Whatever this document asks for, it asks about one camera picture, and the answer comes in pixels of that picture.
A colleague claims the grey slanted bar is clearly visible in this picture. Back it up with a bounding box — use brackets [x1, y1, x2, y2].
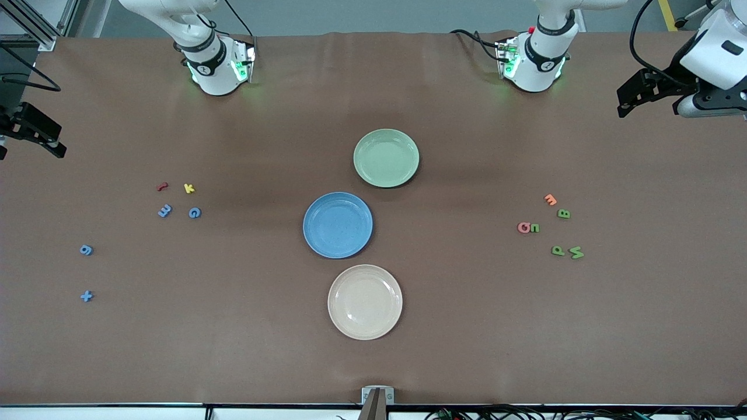
[676, 0, 720, 29]

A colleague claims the table cover sheet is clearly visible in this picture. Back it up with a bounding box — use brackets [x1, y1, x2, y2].
[0, 30, 747, 406]

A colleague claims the green plate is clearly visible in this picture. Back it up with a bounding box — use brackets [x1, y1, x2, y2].
[353, 128, 420, 189]

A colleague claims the blue plate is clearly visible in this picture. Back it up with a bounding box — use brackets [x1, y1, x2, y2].
[303, 192, 374, 260]

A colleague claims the beige plate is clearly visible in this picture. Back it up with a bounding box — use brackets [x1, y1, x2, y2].
[327, 264, 403, 341]

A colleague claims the aluminium frame post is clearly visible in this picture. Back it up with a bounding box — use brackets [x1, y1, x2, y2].
[0, 0, 79, 52]

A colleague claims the black base cable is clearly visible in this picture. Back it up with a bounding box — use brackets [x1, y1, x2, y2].
[224, 0, 257, 40]
[451, 28, 504, 62]

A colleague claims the metal clamp bracket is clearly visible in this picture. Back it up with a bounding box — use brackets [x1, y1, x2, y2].
[361, 386, 395, 405]

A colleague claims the grey camera pole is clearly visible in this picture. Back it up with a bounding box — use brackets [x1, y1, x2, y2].
[357, 390, 390, 420]

